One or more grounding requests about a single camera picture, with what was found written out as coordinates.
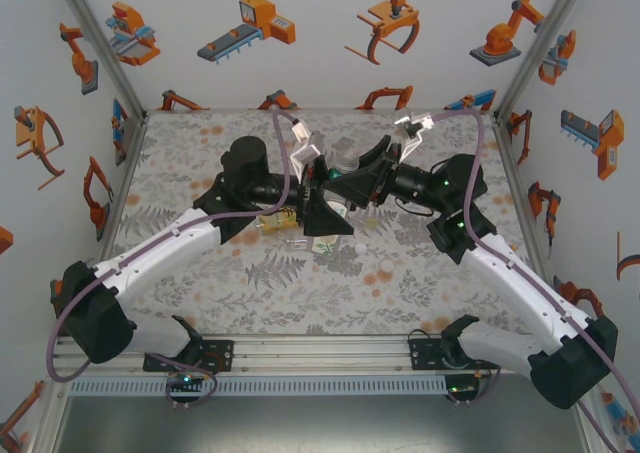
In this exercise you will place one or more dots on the white bottle cap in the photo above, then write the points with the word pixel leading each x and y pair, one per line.
pixel 361 248
pixel 386 266

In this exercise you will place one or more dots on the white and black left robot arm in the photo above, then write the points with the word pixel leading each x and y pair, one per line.
pixel 150 253

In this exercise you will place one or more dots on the aluminium frame post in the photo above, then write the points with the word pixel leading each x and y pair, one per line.
pixel 100 43
pixel 545 38

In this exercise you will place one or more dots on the small green-lit circuit board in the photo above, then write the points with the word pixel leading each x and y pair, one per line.
pixel 185 380
pixel 462 388

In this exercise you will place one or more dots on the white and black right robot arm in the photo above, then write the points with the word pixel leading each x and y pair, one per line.
pixel 520 283

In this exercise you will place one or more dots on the aluminium table edge rail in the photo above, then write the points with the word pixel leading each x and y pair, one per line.
pixel 320 353

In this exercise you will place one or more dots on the floral patterned table cover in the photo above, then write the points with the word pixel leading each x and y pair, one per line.
pixel 300 298

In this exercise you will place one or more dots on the green label clear bottle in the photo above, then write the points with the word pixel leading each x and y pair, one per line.
pixel 346 162

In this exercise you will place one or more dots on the aluminium side rail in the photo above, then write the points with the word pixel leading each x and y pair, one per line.
pixel 122 188
pixel 520 198

